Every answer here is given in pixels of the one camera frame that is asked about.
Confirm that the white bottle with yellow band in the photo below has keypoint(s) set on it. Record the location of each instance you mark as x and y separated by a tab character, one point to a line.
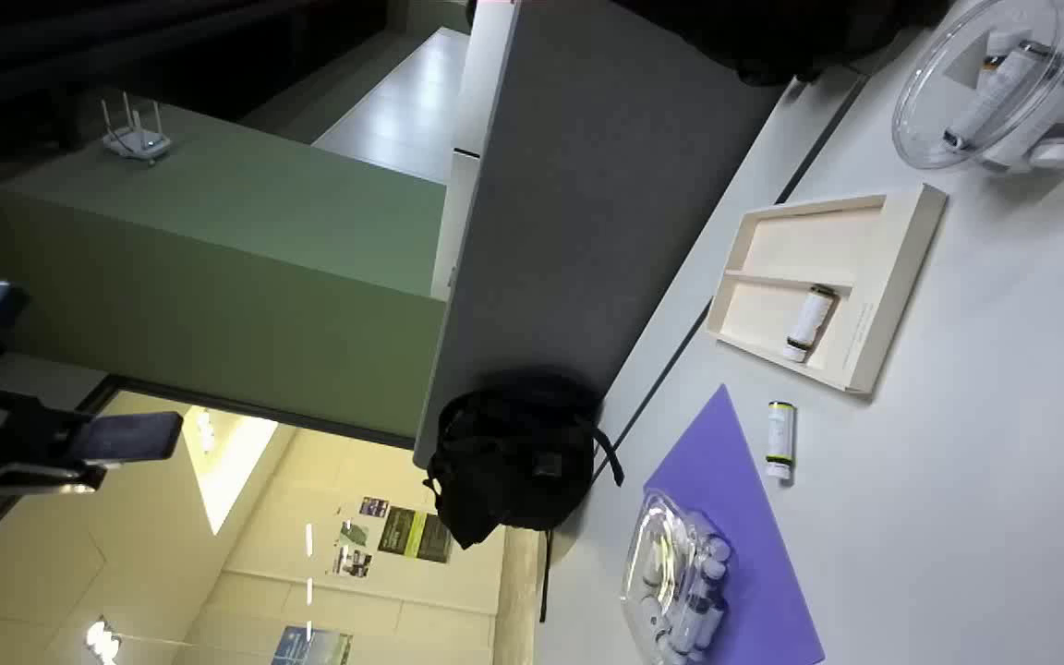
781	441

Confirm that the white bottle inside tray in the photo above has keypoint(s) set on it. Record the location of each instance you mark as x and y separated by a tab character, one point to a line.
810	316

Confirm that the black backpack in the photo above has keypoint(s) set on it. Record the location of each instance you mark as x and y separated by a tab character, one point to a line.
518	453

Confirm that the purple mat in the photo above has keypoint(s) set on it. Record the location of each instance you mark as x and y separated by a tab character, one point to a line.
712	471

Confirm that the clear bowl of small bottles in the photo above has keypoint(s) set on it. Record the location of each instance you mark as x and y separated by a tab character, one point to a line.
677	587

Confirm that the green partition cabinet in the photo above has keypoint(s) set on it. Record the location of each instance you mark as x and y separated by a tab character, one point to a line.
243	268

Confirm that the large clear plastic bowl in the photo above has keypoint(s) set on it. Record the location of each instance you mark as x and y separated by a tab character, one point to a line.
945	83

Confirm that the white tube in large bowl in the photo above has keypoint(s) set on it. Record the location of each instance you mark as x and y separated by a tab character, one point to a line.
996	93

